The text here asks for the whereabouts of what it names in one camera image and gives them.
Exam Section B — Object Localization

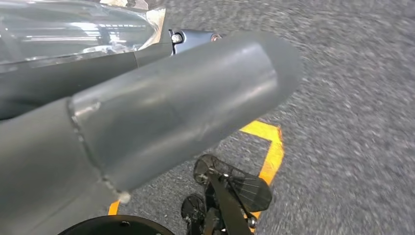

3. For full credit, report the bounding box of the yellow floor tape square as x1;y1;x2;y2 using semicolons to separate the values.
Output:
108;120;285;234

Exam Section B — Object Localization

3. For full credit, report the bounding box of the black round base disc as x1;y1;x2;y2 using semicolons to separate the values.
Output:
57;215;176;235

